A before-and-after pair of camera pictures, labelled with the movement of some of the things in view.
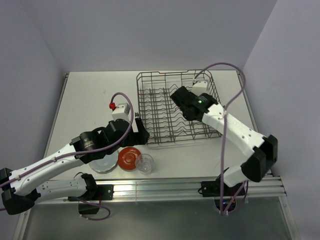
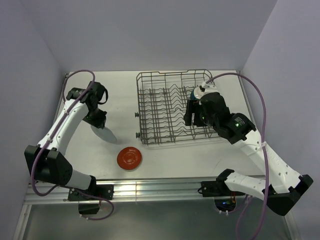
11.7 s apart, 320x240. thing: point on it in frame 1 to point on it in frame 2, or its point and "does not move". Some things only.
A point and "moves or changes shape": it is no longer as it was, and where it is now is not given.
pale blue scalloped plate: (105, 165) moves or changes shape
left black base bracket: (103, 192) does not move
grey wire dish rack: (162, 118) does not move
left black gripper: (138, 137) to (100, 121)
